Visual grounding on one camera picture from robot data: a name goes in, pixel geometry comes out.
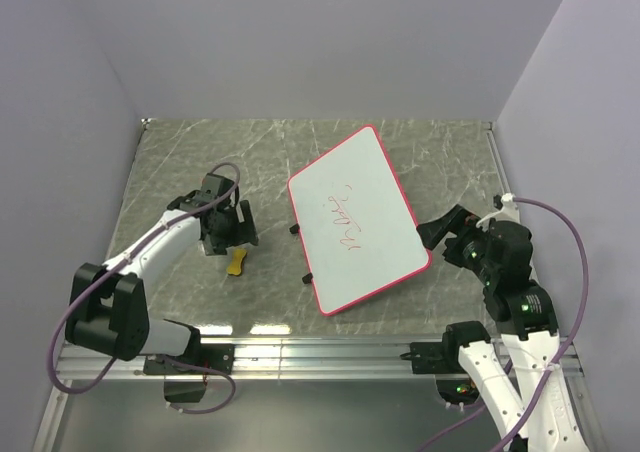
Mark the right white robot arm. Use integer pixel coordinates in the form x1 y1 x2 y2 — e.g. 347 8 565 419
417 194 589 451

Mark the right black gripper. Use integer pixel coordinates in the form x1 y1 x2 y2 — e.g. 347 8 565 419
415 202 498 282

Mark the aluminium right side rail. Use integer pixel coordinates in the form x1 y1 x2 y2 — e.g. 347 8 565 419
482 121 526 233

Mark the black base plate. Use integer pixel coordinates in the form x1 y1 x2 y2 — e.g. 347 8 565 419
143 343 236 376
400 342 464 375

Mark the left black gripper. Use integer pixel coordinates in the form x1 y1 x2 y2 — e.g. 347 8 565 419
203 200 257 256

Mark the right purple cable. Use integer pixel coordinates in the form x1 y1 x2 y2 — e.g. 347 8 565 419
418 196 588 452

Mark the yellow bone-shaped eraser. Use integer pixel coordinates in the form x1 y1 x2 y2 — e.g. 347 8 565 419
226 248 248 277

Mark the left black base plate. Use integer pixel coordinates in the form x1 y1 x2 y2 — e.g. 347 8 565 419
143 343 236 376

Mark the aluminium rail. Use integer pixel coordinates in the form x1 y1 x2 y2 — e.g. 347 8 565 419
56 336 584 383
482 121 526 233

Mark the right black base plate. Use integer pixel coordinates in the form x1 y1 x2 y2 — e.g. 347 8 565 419
400 342 464 375

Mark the red-framed whiteboard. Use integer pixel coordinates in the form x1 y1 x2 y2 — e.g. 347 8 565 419
287 125 431 316

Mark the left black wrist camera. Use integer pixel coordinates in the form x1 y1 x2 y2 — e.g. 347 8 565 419
200 173 234 201

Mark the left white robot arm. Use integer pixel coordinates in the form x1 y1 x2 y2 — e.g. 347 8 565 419
64 191 258 374

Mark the aluminium front rail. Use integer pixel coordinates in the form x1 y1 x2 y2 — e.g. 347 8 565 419
56 336 584 383

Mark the purple cable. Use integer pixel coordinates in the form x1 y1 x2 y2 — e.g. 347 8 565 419
46 162 241 415
418 196 588 452

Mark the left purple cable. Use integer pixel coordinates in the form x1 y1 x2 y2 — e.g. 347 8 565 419
46 162 241 415

